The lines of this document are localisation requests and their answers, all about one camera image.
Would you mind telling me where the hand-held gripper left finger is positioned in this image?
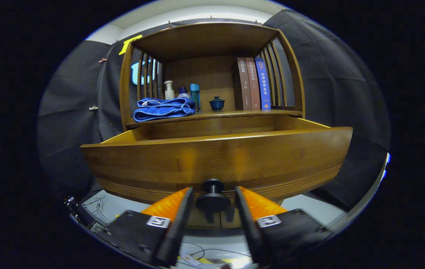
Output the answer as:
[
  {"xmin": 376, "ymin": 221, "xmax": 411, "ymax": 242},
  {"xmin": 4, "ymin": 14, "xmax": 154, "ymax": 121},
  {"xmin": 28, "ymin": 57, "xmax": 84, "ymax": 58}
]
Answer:
[{"xmin": 102, "ymin": 187, "xmax": 195, "ymax": 267}]

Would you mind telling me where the wooden drawer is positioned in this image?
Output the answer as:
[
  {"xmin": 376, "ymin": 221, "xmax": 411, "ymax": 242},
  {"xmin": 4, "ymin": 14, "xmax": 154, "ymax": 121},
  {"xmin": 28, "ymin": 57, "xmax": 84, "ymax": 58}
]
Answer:
[{"xmin": 81, "ymin": 115, "xmax": 353, "ymax": 205}]

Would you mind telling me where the dark brown book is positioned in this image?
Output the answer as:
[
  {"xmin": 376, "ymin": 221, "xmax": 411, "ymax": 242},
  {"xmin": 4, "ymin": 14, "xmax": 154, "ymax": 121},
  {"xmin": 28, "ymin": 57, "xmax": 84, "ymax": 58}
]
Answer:
[{"xmin": 232, "ymin": 57, "xmax": 252, "ymax": 111}]

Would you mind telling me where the blue folded towel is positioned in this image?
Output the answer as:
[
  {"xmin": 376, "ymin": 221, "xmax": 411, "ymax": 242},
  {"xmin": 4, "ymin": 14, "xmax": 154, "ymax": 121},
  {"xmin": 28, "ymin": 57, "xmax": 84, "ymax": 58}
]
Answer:
[{"xmin": 133, "ymin": 98, "xmax": 196, "ymax": 123}]

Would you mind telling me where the wooden cabinet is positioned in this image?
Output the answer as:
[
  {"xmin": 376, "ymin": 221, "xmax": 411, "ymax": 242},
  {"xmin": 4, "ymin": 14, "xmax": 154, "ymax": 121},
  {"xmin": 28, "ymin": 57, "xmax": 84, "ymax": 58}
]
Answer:
[{"xmin": 119, "ymin": 22, "xmax": 306, "ymax": 229}]

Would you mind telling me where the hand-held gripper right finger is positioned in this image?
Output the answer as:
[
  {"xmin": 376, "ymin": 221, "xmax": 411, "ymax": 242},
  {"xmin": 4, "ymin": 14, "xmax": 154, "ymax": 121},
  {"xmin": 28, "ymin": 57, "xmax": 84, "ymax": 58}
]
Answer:
[{"xmin": 234, "ymin": 186, "xmax": 335, "ymax": 267}]

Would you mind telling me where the black round drawer knob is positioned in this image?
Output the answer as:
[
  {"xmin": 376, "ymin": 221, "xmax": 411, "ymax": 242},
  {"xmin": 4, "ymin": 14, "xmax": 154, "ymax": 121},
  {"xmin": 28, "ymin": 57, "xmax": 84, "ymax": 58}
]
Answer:
[{"xmin": 195, "ymin": 179, "xmax": 231, "ymax": 213}]

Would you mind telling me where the clear teal bottle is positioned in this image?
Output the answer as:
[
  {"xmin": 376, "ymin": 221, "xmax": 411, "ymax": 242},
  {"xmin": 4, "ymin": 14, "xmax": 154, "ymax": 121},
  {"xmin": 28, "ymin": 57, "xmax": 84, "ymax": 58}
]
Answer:
[{"xmin": 190, "ymin": 84, "xmax": 201, "ymax": 114}]

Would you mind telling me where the white pump bottle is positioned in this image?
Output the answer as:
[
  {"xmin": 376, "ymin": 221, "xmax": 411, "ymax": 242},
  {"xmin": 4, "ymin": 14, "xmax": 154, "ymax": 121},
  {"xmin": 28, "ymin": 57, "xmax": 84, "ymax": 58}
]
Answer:
[{"xmin": 164, "ymin": 80, "xmax": 175, "ymax": 101}]

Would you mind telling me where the wooden cabinet door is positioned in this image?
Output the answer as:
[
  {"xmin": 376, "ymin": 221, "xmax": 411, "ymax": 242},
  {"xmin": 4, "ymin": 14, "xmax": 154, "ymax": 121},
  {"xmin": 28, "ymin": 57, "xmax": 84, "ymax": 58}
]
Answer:
[
  {"xmin": 220, "ymin": 209, "xmax": 243, "ymax": 228},
  {"xmin": 187, "ymin": 210, "xmax": 221, "ymax": 229}
]

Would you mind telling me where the blue lidded teacup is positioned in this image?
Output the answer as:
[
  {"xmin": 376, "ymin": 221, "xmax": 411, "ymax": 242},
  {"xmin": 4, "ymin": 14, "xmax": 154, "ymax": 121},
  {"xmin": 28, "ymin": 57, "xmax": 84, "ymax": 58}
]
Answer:
[{"xmin": 209, "ymin": 96, "xmax": 225, "ymax": 111}]

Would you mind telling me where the reddish brown book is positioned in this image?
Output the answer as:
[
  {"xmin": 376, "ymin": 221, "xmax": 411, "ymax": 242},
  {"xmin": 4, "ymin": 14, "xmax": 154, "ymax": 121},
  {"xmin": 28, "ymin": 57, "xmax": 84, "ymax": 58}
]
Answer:
[{"xmin": 245, "ymin": 57, "xmax": 261, "ymax": 110}]

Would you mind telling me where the wooden countertop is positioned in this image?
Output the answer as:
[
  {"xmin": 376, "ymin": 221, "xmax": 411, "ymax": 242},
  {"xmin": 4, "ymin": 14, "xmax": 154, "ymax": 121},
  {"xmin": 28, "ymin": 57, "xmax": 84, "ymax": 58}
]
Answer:
[{"xmin": 126, "ymin": 109, "xmax": 303, "ymax": 129}]

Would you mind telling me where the blue book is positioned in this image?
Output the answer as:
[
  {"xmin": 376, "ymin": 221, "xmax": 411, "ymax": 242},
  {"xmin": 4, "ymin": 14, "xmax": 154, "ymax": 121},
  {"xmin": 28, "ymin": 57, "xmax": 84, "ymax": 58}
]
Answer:
[{"xmin": 255, "ymin": 57, "xmax": 272, "ymax": 110}]

